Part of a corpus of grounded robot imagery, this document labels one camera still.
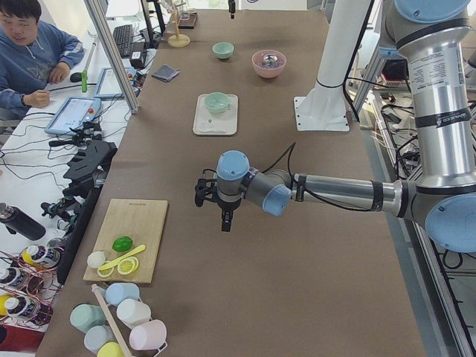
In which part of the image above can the green handled tool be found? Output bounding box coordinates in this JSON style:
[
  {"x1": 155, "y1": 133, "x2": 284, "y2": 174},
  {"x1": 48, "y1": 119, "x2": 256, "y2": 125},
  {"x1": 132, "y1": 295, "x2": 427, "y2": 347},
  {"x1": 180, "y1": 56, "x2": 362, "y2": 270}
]
[{"x1": 81, "y1": 69, "x2": 88, "y2": 93}]

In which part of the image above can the grey plastic cup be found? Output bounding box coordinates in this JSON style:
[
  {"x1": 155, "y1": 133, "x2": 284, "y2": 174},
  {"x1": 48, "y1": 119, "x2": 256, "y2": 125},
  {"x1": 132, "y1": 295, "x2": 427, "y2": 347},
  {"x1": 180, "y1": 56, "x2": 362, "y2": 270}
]
[{"x1": 83, "y1": 325, "x2": 116, "y2": 355}]

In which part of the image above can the pink bowl with ice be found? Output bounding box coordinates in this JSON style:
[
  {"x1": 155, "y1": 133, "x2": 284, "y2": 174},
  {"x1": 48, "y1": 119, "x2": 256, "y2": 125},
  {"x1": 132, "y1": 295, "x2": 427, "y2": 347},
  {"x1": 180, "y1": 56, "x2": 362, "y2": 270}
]
[{"x1": 251, "y1": 49, "x2": 286, "y2": 79}]

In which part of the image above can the yellow plastic cup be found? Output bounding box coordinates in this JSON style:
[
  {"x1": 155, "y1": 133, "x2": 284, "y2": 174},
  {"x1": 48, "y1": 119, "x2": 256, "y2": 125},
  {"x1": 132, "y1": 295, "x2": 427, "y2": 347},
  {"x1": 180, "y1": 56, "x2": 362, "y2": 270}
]
[{"x1": 97, "y1": 341, "x2": 124, "y2": 357}]

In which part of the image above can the green bowl on tray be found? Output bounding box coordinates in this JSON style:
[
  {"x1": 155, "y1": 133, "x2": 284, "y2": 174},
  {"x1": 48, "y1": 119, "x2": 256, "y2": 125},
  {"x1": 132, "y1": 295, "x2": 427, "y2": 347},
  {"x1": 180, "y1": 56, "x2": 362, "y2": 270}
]
[{"x1": 204, "y1": 92, "x2": 230, "y2": 114}]

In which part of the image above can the grey purple folded cloth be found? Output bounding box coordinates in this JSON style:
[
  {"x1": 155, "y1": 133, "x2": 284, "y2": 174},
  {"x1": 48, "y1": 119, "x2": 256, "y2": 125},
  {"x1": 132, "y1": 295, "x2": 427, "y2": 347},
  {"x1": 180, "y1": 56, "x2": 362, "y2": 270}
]
[{"x1": 152, "y1": 65, "x2": 180, "y2": 83}]

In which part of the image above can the green bowl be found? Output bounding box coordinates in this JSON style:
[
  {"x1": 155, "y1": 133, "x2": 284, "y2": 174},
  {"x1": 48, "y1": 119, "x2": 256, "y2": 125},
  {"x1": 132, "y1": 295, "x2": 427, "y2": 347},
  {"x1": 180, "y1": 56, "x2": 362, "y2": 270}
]
[
  {"x1": 212, "y1": 42, "x2": 234, "y2": 60},
  {"x1": 204, "y1": 92, "x2": 230, "y2": 114}
]

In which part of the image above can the cream rabbit serving tray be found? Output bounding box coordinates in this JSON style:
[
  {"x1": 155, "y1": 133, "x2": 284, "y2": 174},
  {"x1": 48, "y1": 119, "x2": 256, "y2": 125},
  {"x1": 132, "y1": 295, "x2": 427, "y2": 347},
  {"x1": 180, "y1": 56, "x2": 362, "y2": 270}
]
[{"x1": 193, "y1": 94, "x2": 239, "y2": 136}]

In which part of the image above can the white plastic cup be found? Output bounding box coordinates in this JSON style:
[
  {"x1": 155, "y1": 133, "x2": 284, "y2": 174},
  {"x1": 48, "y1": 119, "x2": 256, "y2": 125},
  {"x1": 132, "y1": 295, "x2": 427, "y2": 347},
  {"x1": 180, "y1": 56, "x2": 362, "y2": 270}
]
[{"x1": 116, "y1": 298, "x2": 152, "y2": 329}]

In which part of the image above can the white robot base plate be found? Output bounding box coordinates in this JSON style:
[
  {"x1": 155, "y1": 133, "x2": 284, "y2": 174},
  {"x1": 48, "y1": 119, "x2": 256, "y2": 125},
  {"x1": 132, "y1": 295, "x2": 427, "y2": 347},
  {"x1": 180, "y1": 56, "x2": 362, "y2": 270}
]
[{"x1": 293, "y1": 96, "x2": 350, "y2": 132}]

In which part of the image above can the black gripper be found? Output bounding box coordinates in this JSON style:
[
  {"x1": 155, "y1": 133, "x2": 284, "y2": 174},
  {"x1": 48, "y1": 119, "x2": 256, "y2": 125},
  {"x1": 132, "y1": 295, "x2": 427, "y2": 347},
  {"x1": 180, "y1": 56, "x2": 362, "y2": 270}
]
[{"x1": 194, "y1": 178, "x2": 242, "y2": 232}]

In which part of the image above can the lemon slice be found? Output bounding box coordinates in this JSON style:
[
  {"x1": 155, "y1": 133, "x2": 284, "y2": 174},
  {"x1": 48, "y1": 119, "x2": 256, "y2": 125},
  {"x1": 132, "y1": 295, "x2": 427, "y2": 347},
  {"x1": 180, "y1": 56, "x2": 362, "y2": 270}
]
[
  {"x1": 96, "y1": 267, "x2": 115, "y2": 278},
  {"x1": 117, "y1": 256, "x2": 139, "y2": 275}
]

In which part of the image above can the blue teach pendant tablet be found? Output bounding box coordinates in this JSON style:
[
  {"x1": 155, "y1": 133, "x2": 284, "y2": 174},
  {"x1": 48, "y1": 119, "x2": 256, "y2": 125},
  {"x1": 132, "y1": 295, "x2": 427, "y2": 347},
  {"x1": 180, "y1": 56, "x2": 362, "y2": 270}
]
[{"x1": 44, "y1": 97, "x2": 101, "y2": 135}]

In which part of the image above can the black gripper stand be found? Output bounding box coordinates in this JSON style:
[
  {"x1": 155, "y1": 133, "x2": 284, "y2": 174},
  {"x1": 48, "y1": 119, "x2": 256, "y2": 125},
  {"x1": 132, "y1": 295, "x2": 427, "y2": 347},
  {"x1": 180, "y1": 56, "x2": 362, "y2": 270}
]
[{"x1": 62, "y1": 140, "x2": 118, "y2": 198}]

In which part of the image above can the wooden cutting board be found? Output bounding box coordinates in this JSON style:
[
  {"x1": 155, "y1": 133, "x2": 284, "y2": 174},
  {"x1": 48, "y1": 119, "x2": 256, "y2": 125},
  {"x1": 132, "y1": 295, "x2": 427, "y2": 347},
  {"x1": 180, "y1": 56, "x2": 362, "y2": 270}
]
[{"x1": 83, "y1": 199, "x2": 168, "y2": 284}]

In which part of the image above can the black water bottle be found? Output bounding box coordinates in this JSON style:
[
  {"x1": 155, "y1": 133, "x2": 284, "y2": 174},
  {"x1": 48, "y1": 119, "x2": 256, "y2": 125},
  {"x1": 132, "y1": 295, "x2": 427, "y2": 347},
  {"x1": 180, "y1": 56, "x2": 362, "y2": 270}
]
[{"x1": 1, "y1": 202, "x2": 46, "y2": 241}]

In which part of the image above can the yellow plastic knife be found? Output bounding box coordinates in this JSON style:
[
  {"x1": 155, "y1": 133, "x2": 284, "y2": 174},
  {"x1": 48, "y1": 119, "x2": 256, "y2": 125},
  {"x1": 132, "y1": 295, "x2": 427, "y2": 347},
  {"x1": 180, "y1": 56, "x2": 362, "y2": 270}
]
[{"x1": 98, "y1": 244, "x2": 147, "y2": 271}]

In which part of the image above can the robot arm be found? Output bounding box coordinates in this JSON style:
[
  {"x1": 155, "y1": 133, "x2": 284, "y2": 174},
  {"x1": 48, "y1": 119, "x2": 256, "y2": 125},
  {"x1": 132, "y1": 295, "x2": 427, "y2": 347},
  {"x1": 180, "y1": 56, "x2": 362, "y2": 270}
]
[{"x1": 195, "y1": 1, "x2": 475, "y2": 253}]

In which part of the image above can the green lime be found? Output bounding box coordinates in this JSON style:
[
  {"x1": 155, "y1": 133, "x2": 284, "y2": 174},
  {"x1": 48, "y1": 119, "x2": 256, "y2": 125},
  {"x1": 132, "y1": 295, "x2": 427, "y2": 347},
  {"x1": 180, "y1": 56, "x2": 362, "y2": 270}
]
[{"x1": 112, "y1": 236, "x2": 133, "y2": 252}]

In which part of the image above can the blue plastic cup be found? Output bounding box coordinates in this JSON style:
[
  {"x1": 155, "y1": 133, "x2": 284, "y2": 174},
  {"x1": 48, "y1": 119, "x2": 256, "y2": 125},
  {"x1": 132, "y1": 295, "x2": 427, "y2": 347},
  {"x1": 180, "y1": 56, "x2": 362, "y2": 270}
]
[{"x1": 105, "y1": 283, "x2": 140, "y2": 306}]

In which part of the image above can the black keyboard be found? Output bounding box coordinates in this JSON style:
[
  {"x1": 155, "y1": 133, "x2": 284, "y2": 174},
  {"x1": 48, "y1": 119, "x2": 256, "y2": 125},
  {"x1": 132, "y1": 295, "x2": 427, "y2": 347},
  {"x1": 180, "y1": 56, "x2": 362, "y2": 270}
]
[{"x1": 112, "y1": 25, "x2": 133, "y2": 58}]

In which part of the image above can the pink plastic cup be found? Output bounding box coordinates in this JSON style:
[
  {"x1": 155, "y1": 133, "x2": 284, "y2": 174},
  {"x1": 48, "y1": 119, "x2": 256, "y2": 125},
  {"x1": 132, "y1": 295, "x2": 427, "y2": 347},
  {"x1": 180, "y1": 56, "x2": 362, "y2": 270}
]
[{"x1": 129, "y1": 320, "x2": 167, "y2": 350}]

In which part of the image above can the green plastic cup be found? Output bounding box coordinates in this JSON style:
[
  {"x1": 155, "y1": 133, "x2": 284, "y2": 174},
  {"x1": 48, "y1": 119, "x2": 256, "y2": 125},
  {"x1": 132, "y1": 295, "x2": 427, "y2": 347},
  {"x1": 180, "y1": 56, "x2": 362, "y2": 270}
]
[{"x1": 70, "y1": 303, "x2": 106, "y2": 333}]

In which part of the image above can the person in blue hoodie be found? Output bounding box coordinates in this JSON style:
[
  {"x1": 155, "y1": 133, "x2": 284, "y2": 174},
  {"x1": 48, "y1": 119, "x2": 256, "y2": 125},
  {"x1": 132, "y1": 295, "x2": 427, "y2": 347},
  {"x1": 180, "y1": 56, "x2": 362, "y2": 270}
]
[{"x1": 1, "y1": 1, "x2": 84, "y2": 118}]

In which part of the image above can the white garlic bulb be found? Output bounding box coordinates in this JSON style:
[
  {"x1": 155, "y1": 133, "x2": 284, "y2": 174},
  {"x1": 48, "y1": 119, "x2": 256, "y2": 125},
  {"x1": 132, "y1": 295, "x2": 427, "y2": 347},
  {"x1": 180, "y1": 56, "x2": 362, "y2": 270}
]
[{"x1": 87, "y1": 251, "x2": 106, "y2": 269}]

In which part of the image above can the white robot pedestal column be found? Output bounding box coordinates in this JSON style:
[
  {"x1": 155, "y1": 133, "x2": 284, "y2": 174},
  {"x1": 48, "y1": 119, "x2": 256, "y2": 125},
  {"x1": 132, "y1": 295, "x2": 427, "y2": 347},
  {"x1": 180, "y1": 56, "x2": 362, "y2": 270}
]
[{"x1": 315, "y1": 0, "x2": 373, "y2": 98}]

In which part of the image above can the wooden mug tree stand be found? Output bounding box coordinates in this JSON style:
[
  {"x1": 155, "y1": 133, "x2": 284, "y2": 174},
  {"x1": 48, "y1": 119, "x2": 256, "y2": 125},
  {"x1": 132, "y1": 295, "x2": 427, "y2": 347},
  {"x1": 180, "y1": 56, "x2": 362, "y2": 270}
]
[{"x1": 167, "y1": 4, "x2": 190, "y2": 48}]

